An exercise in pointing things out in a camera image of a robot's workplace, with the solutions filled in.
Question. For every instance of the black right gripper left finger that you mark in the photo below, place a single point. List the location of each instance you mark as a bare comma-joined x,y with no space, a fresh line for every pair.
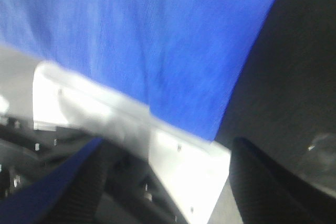
79,202

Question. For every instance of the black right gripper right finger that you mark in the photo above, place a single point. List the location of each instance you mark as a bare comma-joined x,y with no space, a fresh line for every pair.
266,192

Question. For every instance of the blue microfibre towel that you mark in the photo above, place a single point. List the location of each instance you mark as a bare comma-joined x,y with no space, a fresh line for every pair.
181,58

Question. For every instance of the clear tape strip centre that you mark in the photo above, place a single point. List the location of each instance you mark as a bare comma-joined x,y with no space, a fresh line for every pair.
317,166

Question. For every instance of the black table cloth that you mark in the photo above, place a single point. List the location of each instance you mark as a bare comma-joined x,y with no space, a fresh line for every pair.
285,94

